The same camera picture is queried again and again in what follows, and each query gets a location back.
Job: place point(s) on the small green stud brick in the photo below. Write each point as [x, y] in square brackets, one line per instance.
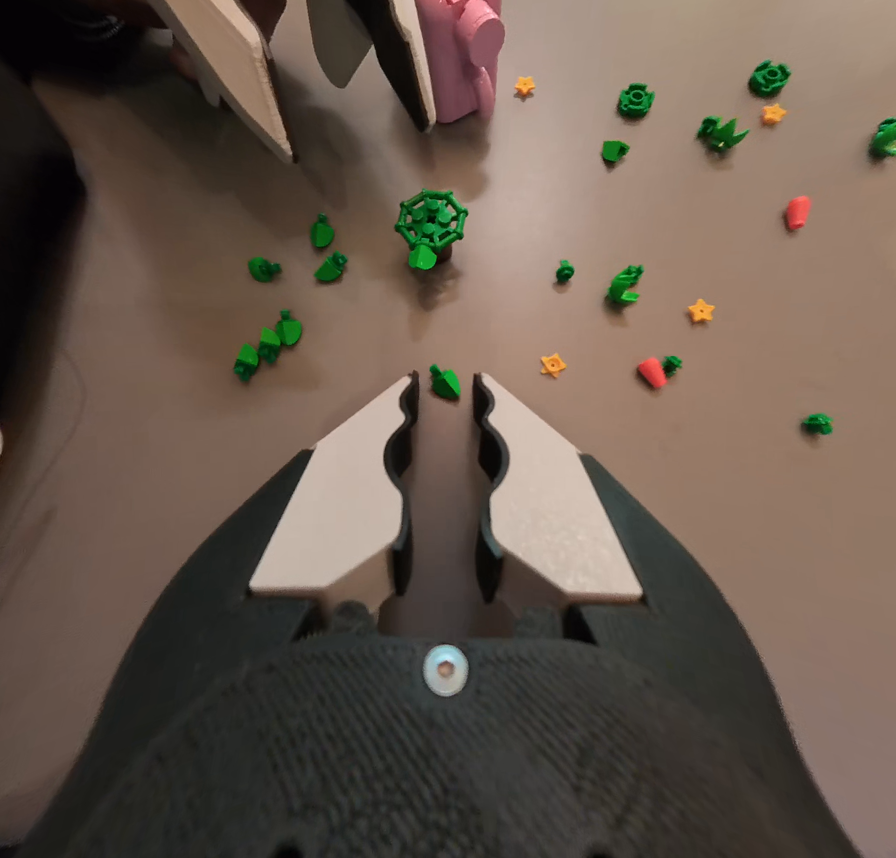
[817, 424]
[565, 271]
[672, 364]

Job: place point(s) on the green half-dome brick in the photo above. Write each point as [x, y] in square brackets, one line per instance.
[614, 151]

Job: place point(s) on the green round plate brick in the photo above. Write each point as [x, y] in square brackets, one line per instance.
[768, 78]
[635, 100]

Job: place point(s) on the scattered green leaf pieces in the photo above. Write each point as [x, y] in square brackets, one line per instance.
[288, 331]

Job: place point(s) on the yellow star brick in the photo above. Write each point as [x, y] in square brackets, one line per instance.
[700, 310]
[524, 86]
[773, 113]

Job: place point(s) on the green spiky plant brick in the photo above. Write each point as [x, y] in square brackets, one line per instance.
[883, 137]
[721, 134]

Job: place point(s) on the red cone brick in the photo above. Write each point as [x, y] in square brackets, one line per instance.
[652, 372]
[797, 212]

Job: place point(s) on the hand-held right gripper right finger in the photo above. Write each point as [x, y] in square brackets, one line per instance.
[560, 522]

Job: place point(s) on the pink brick watering can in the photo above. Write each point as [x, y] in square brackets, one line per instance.
[455, 39]

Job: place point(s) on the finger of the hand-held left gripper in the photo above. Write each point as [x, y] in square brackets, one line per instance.
[392, 25]
[217, 46]

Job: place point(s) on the green leaf brick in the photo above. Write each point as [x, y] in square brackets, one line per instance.
[445, 382]
[422, 257]

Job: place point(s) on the green web plant assembly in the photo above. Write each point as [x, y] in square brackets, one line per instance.
[430, 218]

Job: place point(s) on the green clawed plant brick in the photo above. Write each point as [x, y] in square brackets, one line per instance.
[624, 284]

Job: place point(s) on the yellow flower brick with hole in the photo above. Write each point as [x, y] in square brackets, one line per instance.
[553, 364]

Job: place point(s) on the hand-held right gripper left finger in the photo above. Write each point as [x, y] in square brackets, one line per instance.
[336, 522]

